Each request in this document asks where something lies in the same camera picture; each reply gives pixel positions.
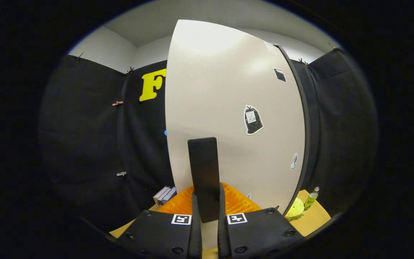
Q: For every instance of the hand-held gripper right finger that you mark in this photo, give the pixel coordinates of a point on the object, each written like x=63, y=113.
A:
x=222, y=241

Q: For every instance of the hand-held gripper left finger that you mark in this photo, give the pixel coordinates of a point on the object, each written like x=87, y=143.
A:
x=197, y=241

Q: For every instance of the blue book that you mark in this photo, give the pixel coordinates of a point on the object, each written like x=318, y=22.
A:
x=169, y=196

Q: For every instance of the white book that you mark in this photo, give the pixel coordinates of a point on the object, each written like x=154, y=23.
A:
x=159, y=195

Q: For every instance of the yellow toy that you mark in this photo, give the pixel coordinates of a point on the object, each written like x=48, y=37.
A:
x=296, y=208

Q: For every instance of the green bottle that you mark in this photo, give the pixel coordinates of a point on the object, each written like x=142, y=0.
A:
x=311, y=200

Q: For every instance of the silver clip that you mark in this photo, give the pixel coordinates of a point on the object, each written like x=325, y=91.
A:
x=121, y=173

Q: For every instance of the black backdrop cloth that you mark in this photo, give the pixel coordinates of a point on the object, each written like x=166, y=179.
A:
x=84, y=144

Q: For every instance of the black clip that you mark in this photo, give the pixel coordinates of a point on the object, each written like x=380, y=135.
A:
x=80, y=56
x=130, y=70
x=303, y=62
x=332, y=45

